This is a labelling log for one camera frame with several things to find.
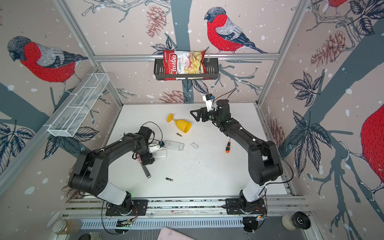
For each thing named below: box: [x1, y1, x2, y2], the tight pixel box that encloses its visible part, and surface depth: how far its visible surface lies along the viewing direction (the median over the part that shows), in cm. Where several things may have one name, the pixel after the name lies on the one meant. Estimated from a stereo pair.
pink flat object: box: [157, 227, 196, 240], surface depth 66 cm
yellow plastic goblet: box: [166, 113, 192, 134], surface depth 105 cm
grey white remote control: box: [164, 140, 185, 151], surface depth 97 cm
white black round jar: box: [281, 211, 311, 231], surface depth 63 cm
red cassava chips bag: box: [163, 49, 210, 81], surface depth 89 cm
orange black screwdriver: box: [225, 138, 231, 154], surface depth 97 cm
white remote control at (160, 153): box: [151, 149, 168, 158], surface depth 93 cm
